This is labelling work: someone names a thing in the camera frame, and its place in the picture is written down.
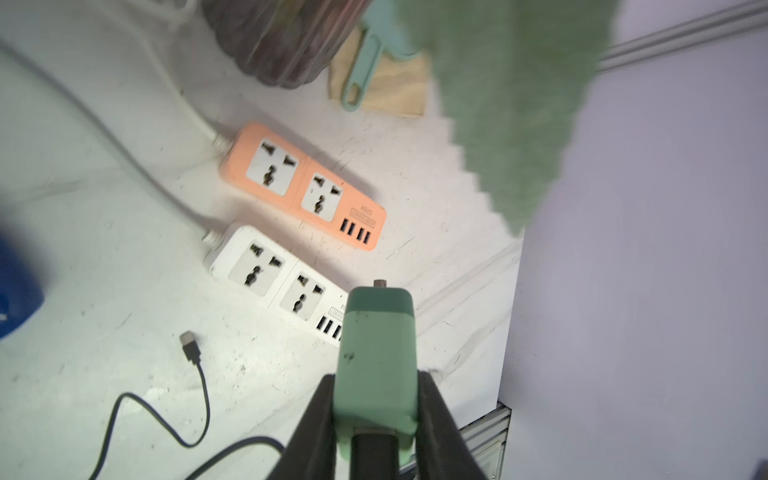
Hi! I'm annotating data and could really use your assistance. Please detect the white power strip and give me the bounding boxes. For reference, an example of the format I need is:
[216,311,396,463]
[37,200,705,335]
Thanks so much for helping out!
[202,223,348,347]

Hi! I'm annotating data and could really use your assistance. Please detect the grey coiled power cable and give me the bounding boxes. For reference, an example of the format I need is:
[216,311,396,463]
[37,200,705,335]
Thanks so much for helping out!
[0,35,226,241]

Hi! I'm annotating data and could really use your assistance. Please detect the orange power strip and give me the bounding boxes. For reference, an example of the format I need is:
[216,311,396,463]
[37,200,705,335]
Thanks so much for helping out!
[220,123,387,251]

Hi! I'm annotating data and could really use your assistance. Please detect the green brush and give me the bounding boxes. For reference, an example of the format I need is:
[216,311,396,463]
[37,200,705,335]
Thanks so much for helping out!
[341,0,420,112]

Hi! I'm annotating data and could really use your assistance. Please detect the beige wooden board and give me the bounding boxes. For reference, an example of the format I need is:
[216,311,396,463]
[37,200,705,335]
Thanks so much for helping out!
[328,27,430,117]

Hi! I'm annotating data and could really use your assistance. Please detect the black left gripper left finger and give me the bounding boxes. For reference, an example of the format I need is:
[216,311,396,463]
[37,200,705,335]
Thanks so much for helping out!
[267,374,336,480]

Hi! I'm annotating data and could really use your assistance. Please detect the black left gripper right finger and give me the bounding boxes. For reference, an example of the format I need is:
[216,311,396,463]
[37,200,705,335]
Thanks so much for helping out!
[415,371,486,480]

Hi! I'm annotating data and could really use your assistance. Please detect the blue electric shaver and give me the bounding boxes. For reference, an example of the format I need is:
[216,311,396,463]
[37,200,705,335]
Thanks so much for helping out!
[1,235,44,339]

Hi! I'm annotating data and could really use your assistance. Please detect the black usb cable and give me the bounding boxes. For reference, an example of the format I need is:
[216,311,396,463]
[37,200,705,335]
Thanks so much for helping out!
[88,330,286,480]

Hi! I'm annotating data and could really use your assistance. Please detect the green usb charger adapter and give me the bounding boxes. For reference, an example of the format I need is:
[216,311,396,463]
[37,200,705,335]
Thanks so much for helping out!
[333,279,418,474]

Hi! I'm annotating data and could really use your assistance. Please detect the sunflower bouquet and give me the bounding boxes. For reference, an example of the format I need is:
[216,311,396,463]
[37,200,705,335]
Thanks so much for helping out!
[397,0,618,236]

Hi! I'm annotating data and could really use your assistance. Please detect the purple glass vase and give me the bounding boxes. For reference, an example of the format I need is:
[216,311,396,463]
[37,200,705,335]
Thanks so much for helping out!
[201,0,370,89]

